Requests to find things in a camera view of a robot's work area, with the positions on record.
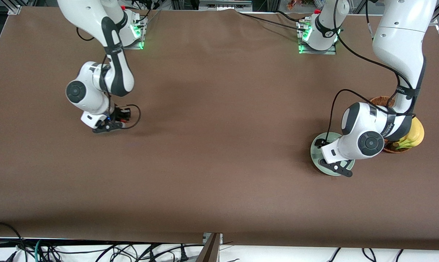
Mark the pale green round plate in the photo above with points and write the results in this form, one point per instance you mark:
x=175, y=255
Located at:
x=315, y=156

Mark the brown wicker basket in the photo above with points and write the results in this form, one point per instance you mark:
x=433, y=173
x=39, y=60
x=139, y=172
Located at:
x=381, y=100

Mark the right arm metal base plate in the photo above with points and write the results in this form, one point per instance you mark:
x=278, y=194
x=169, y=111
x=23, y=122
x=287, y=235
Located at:
x=137, y=45

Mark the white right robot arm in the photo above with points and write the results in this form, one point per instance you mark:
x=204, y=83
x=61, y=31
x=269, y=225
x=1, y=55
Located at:
x=114, y=72

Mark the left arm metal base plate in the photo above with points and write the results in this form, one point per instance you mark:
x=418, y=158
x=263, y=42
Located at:
x=330, y=52

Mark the brown table cover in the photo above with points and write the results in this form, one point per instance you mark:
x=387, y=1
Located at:
x=219, y=145

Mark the colourful background item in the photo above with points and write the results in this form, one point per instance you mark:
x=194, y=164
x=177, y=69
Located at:
x=299, y=4

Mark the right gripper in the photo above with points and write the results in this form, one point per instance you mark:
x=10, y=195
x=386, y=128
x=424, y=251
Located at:
x=118, y=113

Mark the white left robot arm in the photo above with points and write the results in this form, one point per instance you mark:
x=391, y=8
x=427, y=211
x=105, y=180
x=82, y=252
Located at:
x=397, y=36

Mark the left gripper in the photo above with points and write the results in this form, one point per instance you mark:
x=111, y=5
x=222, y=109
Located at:
x=320, y=143

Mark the aluminium frame profile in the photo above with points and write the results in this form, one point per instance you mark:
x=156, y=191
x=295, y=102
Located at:
x=434, y=22
x=14, y=9

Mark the brown table leg post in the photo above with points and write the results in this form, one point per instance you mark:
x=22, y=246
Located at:
x=210, y=251

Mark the grey metal box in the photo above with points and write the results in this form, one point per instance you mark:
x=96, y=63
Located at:
x=223, y=5

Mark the yellow banana bunch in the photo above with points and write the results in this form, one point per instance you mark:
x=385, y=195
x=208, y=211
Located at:
x=417, y=133

